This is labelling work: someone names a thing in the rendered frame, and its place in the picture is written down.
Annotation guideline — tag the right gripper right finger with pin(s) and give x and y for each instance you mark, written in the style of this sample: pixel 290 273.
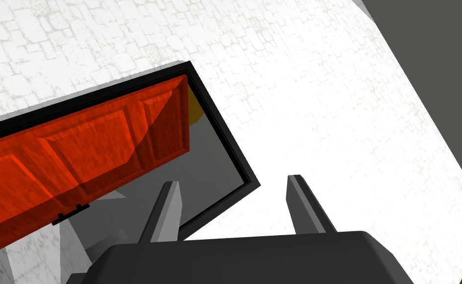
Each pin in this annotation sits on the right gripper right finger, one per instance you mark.
pixel 308 213

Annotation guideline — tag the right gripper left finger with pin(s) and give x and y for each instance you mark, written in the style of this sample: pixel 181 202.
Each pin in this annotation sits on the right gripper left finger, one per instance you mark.
pixel 164 217

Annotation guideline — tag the red panelled door leaf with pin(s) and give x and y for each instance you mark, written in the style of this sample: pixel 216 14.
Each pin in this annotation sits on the red panelled door leaf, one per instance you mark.
pixel 77 154

